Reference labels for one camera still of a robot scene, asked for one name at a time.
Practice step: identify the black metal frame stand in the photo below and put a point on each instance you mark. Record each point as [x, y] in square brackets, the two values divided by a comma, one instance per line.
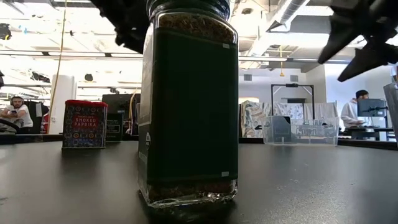
[291, 85]

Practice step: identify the colourful patterned cloth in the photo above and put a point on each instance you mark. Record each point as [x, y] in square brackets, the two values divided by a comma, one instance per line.
[252, 118]

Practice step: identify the red-lidded smoked paprika tin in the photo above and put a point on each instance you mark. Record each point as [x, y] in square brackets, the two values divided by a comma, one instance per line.
[84, 124]

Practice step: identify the black round ceiling fixture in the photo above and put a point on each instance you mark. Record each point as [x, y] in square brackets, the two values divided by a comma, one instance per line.
[88, 77]

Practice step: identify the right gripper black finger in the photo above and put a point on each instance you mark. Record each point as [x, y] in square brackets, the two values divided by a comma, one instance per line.
[345, 39]
[367, 60]

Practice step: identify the dark computer monitor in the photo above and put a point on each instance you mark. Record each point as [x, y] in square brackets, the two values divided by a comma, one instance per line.
[371, 107]

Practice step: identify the yellow hanging pendant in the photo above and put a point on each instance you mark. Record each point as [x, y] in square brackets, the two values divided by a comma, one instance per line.
[281, 74]

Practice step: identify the black ceiling spotlight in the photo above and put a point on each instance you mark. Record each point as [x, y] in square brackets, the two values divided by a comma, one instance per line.
[4, 31]

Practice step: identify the grey wall vent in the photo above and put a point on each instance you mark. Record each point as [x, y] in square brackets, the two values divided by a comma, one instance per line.
[247, 77]
[294, 78]

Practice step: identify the black office chair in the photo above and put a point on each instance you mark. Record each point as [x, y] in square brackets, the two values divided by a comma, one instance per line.
[38, 115]

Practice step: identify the grey patterned cloth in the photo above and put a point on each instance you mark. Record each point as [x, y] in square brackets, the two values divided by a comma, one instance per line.
[289, 110]

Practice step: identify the black office desk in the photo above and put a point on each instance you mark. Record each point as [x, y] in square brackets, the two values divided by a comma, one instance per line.
[367, 129]

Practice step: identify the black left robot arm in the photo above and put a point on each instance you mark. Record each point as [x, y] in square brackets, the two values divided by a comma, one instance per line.
[121, 9]

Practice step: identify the white round column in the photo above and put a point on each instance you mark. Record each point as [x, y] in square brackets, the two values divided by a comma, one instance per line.
[66, 105]

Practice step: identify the plain white cloth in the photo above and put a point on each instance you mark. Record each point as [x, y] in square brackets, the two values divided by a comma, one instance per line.
[323, 109]

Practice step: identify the person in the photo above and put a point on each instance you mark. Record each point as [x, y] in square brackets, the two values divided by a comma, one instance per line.
[18, 116]
[349, 113]

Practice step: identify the clear plastic bin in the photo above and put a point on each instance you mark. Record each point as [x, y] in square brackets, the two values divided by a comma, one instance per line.
[314, 137]

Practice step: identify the silver ventilation duct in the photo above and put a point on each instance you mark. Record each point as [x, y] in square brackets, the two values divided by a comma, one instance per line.
[289, 12]

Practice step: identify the black TV screen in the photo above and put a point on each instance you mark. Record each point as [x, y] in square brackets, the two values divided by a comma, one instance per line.
[119, 102]

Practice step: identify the green-lidded glass spice jar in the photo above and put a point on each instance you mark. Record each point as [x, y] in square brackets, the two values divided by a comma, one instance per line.
[192, 109]

